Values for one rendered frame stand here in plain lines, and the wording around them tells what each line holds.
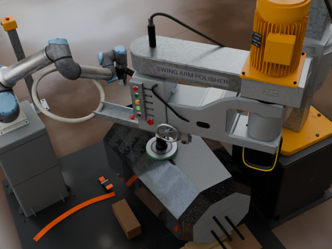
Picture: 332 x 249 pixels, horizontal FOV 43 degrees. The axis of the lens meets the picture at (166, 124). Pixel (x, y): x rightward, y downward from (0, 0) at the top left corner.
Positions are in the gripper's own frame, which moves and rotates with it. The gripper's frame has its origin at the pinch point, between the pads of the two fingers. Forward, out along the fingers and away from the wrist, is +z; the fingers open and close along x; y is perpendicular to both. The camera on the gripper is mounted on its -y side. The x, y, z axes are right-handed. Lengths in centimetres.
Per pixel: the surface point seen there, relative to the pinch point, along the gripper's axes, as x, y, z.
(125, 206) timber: 69, -8, 70
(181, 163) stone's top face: 76, -51, -3
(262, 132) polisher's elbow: 91, -95, -57
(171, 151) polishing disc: 71, -44, -8
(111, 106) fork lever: 51, 0, -26
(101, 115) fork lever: 62, 4, -27
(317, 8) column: 32, -121, -100
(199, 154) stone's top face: 68, -63, -3
